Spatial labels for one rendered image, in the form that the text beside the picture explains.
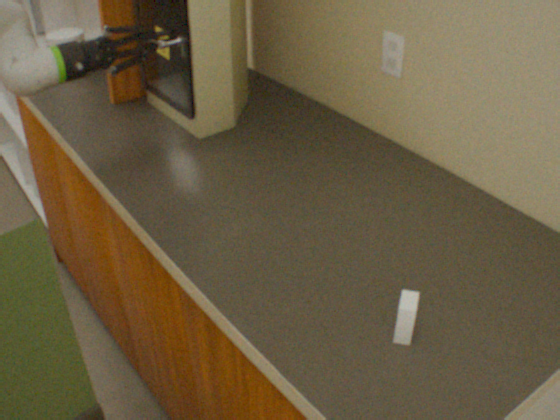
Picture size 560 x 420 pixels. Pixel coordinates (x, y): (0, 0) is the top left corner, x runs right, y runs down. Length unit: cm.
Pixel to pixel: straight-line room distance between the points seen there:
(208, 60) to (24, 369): 95
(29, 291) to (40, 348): 9
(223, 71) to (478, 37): 64
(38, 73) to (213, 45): 43
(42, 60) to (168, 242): 52
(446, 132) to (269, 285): 63
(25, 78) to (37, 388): 76
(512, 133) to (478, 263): 33
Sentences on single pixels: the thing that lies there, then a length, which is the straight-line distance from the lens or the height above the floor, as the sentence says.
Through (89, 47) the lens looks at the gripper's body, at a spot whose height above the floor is 123.
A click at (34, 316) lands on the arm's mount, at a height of 115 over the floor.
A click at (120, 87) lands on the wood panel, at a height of 99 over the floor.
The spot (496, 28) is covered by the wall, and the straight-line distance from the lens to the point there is 134.
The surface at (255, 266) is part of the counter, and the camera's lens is 114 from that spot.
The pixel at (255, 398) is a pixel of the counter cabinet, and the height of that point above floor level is 73.
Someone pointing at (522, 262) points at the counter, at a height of 94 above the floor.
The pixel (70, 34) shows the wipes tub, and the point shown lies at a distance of 212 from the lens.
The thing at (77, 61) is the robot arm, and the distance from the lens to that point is 144.
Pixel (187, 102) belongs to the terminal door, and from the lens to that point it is 156.
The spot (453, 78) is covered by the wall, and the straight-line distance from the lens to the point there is 144.
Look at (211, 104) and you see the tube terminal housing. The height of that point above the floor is 103.
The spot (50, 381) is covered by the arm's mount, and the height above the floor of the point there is 103.
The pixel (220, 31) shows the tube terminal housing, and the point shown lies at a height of 122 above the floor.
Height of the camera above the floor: 166
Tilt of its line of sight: 34 degrees down
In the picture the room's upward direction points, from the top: straight up
